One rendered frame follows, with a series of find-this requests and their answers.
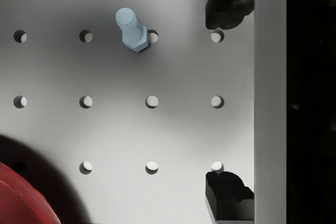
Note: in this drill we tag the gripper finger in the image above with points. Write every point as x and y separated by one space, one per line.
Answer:
231 203
231 3

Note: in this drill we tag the pale blue bolt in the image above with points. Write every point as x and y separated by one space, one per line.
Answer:
131 31

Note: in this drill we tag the red plate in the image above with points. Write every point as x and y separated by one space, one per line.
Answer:
21 200

